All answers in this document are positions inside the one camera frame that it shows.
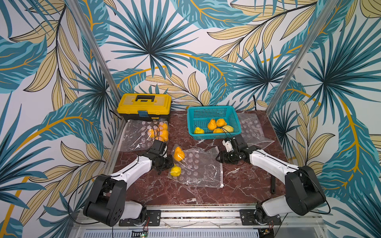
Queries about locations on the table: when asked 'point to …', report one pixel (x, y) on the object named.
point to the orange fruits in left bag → (161, 133)
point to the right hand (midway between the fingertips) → (220, 158)
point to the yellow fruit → (218, 130)
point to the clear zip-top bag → (254, 131)
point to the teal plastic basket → (200, 116)
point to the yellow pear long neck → (175, 171)
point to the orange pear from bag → (212, 125)
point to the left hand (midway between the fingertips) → (173, 166)
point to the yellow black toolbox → (145, 106)
